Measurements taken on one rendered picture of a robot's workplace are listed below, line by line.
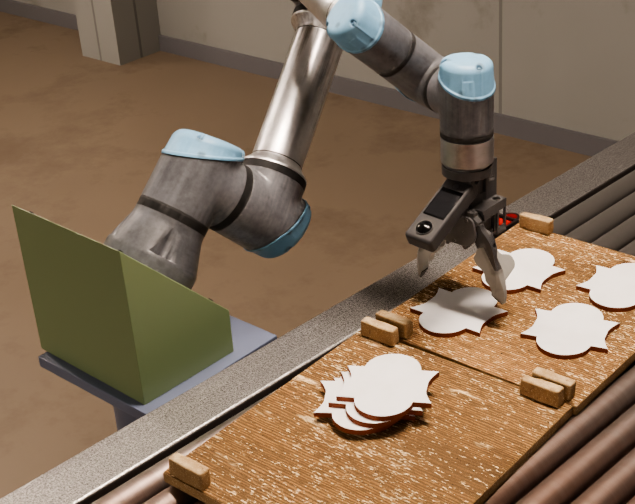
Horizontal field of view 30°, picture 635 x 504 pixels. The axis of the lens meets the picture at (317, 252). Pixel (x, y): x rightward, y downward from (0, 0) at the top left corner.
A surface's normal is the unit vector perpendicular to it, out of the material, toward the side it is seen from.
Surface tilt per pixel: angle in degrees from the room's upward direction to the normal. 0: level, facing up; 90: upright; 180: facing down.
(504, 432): 0
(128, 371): 90
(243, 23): 90
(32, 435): 0
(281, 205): 70
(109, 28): 90
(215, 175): 79
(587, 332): 0
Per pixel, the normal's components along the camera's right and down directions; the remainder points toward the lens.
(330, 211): -0.07, -0.88
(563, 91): -0.66, 0.39
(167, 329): 0.73, 0.27
